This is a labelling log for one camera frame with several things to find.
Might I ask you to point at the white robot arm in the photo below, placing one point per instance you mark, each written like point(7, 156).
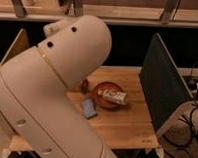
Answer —
point(34, 85)

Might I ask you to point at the small brown ceramic cup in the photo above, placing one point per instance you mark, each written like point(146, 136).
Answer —
point(84, 86)

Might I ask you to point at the red ceramic bowl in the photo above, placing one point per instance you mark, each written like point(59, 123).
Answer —
point(100, 100)

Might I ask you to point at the blue rectangular sponge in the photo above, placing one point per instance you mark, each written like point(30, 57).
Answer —
point(88, 108)

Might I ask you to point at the dark right divider panel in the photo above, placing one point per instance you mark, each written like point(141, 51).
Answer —
point(166, 92)

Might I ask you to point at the wooden left divider panel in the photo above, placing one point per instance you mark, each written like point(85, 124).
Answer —
point(19, 44)

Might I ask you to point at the wooden shelf with metal legs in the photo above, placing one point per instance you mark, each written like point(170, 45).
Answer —
point(160, 13)

